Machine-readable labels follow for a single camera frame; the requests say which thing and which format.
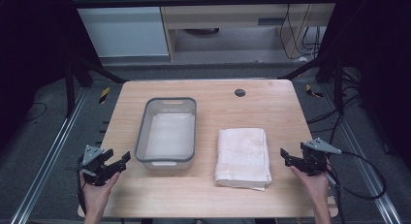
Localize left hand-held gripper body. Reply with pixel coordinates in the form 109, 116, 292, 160
77, 144, 118, 187

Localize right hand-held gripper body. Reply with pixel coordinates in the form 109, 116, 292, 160
300, 137, 343, 177

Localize person's right hand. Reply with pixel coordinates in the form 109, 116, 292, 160
289, 165, 332, 207

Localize person's left hand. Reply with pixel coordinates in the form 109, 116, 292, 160
79, 171, 121, 216

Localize grey-rimmed clear plastic basin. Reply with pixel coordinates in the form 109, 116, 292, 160
133, 96, 198, 172

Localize folded white towel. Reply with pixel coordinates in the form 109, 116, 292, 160
214, 127, 273, 192

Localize yellow black striped tape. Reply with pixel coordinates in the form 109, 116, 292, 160
98, 86, 111, 105
305, 83, 325, 99

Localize black curtain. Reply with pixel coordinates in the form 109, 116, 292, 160
318, 0, 411, 172
0, 0, 102, 154

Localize white cabinet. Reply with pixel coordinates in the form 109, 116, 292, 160
68, 0, 172, 59

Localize light wooden desk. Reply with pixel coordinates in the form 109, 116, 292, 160
156, 0, 337, 62

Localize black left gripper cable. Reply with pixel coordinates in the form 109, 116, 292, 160
75, 155, 89, 216

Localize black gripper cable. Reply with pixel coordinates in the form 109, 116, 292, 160
324, 150, 388, 224
75, 155, 89, 216

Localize aluminium floor rail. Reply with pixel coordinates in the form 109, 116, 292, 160
10, 87, 90, 224
321, 83, 403, 224

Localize black floor cables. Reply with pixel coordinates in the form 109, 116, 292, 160
305, 68, 367, 144

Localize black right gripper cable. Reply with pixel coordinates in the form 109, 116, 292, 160
324, 150, 388, 224

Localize thin black floor cable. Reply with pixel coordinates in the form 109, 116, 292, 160
22, 102, 48, 123

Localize black metal frame strut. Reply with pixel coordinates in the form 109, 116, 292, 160
278, 50, 346, 116
63, 54, 128, 119

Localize black hanging cables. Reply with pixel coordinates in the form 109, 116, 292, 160
278, 3, 323, 61

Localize black metal frame crossbar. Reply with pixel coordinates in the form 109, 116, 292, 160
72, 0, 341, 9

